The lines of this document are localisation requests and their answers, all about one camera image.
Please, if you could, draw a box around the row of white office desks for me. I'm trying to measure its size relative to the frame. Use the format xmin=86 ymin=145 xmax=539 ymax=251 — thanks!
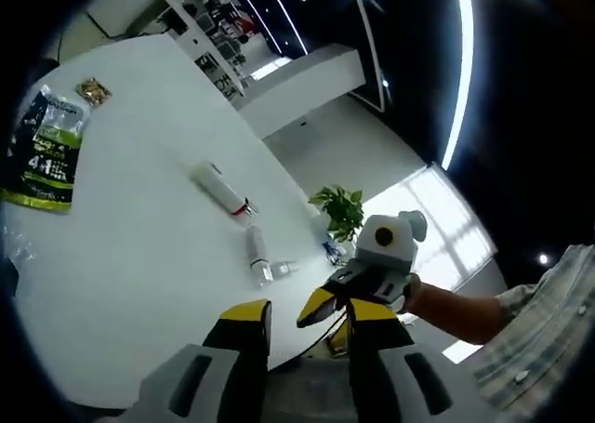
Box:
xmin=157 ymin=0 xmax=255 ymax=99

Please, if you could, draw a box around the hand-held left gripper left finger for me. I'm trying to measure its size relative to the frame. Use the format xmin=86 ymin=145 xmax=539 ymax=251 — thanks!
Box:
xmin=139 ymin=298 xmax=274 ymax=423

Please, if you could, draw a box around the crumpled clear plastic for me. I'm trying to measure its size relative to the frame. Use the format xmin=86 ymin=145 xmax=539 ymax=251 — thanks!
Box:
xmin=2 ymin=222 xmax=37 ymax=267

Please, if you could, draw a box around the tall skincare bottle clear cap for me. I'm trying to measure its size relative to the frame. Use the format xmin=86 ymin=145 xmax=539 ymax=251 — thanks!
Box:
xmin=245 ymin=224 xmax=274 ymax=288

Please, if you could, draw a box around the gold foil packet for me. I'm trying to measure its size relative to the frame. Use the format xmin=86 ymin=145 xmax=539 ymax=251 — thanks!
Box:
xmin=75 ymin=77 xmax=113 ymax=108

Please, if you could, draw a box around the white skincare bottle red collar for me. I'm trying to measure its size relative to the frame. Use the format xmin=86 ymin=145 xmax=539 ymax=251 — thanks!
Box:
xmin=189 ymin=161 xmax=259 ymax=219

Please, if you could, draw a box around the potted green plant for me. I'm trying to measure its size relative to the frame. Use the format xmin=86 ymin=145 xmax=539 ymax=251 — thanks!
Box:
xmin=308 ymin=185 xmax=366 ymax=257

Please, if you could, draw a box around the blue cable bundle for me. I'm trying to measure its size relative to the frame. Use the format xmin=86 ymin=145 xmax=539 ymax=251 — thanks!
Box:
xmin=322 ymin=239 xmax=348 ymax=262

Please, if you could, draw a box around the green and black packet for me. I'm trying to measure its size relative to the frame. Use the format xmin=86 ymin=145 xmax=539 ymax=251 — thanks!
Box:
xmin=0 ymin=84 xmax=92 ymax=214

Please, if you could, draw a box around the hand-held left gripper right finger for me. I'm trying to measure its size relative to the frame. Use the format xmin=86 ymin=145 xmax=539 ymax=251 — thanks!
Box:
xmin=348 ymin=297 xmax=501 ymax=423

